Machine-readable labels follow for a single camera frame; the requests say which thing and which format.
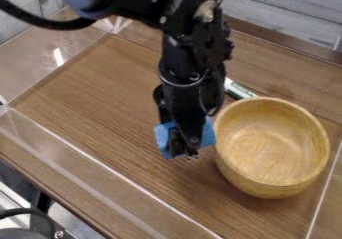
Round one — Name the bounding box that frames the blue foam block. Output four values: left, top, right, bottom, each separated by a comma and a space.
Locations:
153, 118, 215, 159

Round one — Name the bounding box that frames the black cable lower left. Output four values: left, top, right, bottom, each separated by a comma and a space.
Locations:
0, 208, 54, 239

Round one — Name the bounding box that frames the clear acrylic corner bracket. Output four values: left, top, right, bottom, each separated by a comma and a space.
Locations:
93, 16, 132, 35

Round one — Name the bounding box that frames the white green glue stick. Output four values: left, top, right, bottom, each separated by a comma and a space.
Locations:
224, 78, 256, 100

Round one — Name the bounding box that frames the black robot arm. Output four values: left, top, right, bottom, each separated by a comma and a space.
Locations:
0, 0, 233, 159

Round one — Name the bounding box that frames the clear acrylic front barrier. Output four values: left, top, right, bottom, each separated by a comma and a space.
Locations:
0, 97, 223, 239

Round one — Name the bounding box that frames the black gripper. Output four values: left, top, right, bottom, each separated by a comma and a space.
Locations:
152, 66, 227, 161

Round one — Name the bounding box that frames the brown wooden bowl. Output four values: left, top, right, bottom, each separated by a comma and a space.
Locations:
213, 97, 330, 199

